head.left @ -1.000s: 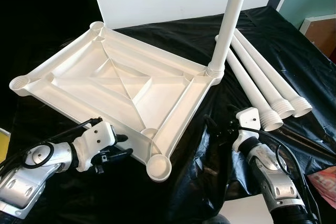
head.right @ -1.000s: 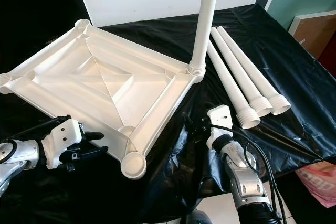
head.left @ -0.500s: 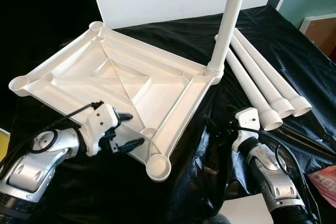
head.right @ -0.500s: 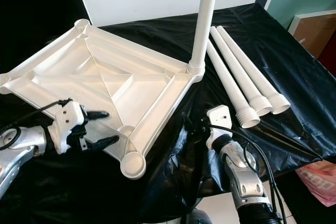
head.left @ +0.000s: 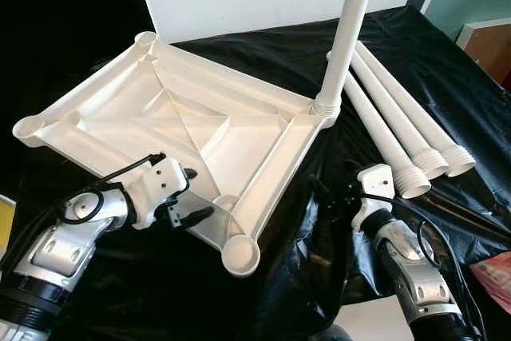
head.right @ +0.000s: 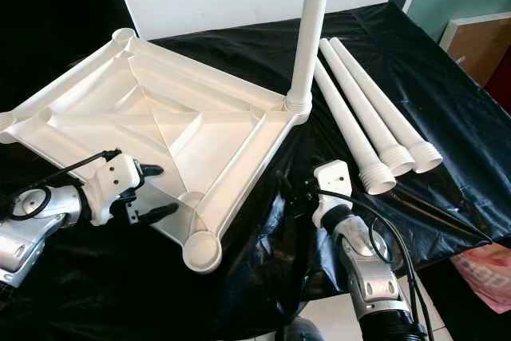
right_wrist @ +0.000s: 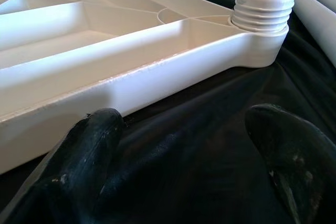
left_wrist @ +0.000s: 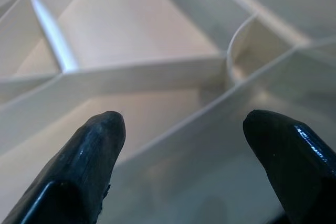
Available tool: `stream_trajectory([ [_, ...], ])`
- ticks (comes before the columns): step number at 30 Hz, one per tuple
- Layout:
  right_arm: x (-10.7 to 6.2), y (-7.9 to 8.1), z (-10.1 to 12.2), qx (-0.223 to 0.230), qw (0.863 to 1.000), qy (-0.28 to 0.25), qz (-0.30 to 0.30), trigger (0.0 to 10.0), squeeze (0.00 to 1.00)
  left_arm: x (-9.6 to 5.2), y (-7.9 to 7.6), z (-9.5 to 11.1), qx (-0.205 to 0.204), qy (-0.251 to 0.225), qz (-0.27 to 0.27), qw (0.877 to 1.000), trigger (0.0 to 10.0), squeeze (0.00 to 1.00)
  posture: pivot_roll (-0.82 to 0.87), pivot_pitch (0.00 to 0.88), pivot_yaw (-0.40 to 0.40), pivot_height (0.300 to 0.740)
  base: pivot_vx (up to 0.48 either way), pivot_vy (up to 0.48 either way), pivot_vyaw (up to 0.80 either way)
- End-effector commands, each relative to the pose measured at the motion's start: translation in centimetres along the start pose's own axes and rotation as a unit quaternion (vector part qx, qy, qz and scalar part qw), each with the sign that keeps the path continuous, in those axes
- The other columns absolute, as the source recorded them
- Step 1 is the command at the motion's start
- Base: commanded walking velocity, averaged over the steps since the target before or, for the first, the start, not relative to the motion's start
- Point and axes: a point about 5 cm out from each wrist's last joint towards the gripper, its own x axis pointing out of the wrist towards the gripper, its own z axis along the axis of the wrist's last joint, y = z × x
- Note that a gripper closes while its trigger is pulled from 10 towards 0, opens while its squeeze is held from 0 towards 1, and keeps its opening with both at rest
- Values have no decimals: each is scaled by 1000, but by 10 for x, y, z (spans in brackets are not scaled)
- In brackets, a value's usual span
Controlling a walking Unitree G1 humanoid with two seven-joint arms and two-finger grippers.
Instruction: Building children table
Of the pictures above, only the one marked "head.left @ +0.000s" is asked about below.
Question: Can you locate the black door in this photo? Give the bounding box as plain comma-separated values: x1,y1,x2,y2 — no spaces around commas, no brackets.
0,0,154,118

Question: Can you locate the grey robot right leg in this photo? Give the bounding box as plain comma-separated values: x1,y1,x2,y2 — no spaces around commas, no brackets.
307,325,352,341

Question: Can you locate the white plastic table top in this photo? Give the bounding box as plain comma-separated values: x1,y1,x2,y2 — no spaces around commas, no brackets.
12,31,340,278

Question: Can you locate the pink plastic bag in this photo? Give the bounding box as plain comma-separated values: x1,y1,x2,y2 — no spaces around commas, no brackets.
471,252,511,314

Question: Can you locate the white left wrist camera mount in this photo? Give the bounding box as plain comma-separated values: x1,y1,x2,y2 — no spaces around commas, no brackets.
124,157,190,230

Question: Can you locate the brown wooden cabinet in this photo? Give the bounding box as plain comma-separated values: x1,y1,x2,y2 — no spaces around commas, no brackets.
457,18,511,90

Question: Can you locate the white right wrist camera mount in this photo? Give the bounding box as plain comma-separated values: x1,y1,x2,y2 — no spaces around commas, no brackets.
351,164,396,232

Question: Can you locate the black plastic table cloth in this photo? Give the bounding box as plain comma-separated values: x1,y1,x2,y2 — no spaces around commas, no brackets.
0,6,511,341

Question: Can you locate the white plastic table leg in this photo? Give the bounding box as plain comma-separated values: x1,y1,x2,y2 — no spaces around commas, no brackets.
349,52,450,180
315,0,382,114
327,50,433,200
355,40,477,178

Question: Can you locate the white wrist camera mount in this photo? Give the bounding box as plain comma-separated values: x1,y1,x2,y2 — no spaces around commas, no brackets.
124,157,190,230
351,164,396,232

